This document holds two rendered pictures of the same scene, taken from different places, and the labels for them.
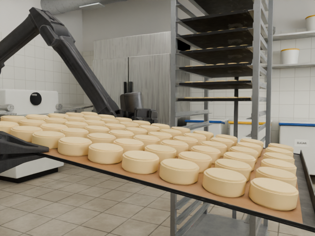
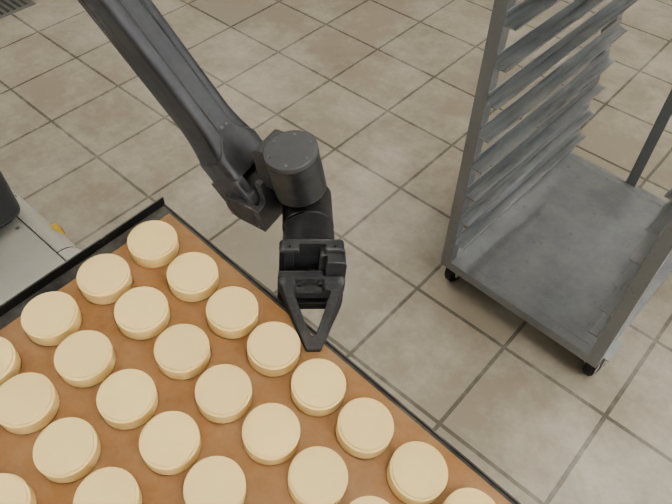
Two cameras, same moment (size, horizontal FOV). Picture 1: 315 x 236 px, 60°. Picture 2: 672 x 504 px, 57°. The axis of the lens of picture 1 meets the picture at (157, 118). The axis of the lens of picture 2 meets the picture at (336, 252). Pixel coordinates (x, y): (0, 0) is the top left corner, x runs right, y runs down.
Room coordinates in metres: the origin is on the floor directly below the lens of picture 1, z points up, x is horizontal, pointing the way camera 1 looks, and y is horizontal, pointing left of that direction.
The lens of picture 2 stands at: (0.44, -0.10, 1.48)
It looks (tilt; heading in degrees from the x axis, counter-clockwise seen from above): 50 degrees down; 16
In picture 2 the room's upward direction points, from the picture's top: straight up
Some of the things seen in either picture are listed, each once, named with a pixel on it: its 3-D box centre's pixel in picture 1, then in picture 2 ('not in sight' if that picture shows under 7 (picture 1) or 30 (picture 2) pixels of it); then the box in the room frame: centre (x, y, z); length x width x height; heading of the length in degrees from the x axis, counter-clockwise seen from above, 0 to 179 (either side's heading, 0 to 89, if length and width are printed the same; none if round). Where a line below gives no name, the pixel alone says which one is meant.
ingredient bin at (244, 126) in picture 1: (251, 146); not in sight; (3.95, -1.36, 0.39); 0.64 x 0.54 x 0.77; 155
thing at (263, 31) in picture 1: (259, 23); not in sight; (1.66, -0.61, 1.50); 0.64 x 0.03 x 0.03; 152
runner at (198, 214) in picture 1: (195, 216); (526, 182); (1.84, -0.26, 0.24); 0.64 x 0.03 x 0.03; 152
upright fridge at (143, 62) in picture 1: (141, 102); not in sight; (4.60, 0.27, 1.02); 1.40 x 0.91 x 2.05; 64
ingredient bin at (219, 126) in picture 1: (207, 143); not in sight; (4.24, -0.78, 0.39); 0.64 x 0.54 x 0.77; 156
